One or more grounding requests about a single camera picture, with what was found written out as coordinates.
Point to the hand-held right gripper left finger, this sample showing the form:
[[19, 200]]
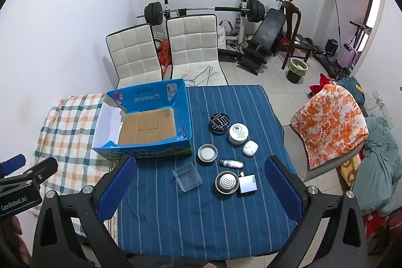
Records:
[[117, 189]]

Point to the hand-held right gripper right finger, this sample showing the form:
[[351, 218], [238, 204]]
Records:
[[284, 189]]

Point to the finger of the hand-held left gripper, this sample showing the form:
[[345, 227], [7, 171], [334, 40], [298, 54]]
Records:
[[44, 170], [14, 162]]

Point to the perforated metal strainer cap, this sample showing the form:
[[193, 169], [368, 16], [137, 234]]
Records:
[[227, 182]]

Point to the blue cardboard box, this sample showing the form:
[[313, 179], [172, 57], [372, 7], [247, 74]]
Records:
[[147, 126]]

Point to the clear plastic box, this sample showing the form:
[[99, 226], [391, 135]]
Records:
[[187, 177]]

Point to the white cream jar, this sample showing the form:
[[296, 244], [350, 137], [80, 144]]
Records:
[[238, 133]]

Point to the round metal lid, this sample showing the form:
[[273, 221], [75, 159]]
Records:
[[207, 154]]

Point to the black round compact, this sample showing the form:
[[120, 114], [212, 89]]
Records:
[[219, 123]]

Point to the person's left hand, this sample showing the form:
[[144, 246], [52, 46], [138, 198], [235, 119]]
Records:
[[13, 232]]

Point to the grey chair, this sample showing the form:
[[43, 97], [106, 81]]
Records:
[[298, 158]]

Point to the plaid cloth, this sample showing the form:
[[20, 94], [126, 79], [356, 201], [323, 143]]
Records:
[[72, 130]]

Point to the white earbud case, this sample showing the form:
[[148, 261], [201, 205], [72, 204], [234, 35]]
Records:
[[250, 148]]

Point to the black and silver stick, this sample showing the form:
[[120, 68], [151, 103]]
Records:
[[234, 164]]

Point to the yellow and red cloth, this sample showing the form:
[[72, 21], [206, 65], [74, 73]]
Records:
[[347, 172]]

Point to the orange floral cloth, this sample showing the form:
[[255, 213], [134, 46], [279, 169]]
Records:
[[329, 123]]

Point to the teal blanket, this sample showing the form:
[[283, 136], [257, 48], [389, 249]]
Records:
[[380, 161]]

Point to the black trash bin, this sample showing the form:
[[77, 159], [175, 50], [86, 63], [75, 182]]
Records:
[[295, 75]]

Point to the blue jeans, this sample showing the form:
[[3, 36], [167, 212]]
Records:
[[350, 84]]

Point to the black exercise equipment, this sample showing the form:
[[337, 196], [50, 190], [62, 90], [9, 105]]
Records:
[[333, 62]]

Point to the white padded chair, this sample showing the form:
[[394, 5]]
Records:
[[133, 51], [193, 38]]

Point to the red plastic bag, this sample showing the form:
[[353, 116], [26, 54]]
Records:
[[163, 56]]

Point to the black sit-up bench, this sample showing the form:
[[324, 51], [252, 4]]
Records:
[[267, 26]]

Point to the white plastic bag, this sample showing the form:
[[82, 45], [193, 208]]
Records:
[[222, 34]]

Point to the exercise bike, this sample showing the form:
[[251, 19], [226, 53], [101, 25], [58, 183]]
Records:
[[358, 35]]

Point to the brown wooden chair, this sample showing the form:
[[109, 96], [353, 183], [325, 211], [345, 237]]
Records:
[[295, 13]]

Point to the black barbell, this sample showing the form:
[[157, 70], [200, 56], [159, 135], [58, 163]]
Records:
[[188, 10]]

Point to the white wall socket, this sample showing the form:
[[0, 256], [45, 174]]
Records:
[[378, 97]]

